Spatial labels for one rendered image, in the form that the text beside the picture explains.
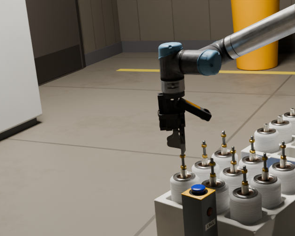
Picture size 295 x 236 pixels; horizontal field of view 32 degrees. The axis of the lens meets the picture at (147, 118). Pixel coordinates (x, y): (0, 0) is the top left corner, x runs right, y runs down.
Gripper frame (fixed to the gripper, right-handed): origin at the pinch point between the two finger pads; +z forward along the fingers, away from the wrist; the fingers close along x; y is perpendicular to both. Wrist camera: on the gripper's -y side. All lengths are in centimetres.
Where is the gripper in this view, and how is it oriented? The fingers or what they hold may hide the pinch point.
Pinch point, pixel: (184, 150)
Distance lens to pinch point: 171.7
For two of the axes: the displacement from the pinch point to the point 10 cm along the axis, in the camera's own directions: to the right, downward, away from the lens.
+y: -10.0, 0.8, 0.5
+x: -0.3, 2.9, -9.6
